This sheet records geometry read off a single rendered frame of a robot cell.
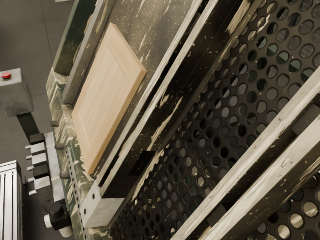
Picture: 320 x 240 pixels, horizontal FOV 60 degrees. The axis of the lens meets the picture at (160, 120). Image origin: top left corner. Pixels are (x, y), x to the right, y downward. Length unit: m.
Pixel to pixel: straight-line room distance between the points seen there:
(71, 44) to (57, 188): 0.64
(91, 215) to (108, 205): 0.05
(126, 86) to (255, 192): 0.51
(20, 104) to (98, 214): 0.81
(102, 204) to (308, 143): 0.54
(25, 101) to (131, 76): 0.76
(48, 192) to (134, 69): 0.62
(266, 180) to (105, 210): 0.51
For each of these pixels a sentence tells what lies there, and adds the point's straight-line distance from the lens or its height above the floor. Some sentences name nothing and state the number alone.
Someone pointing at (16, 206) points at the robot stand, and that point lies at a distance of 1.81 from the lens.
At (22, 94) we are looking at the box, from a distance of 1.42.
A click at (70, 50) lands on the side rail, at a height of 1.00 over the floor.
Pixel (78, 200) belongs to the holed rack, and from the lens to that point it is 0.91.
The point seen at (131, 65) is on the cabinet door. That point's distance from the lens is 0.79.
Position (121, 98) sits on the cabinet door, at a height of 1.14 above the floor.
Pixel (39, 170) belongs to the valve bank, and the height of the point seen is 0.77.
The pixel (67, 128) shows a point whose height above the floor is 0.90.
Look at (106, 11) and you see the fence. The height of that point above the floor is 1.25.
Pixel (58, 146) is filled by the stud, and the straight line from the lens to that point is 1.10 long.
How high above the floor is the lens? 1.65
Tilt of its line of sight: 43 degrees down
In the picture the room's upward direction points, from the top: straight up
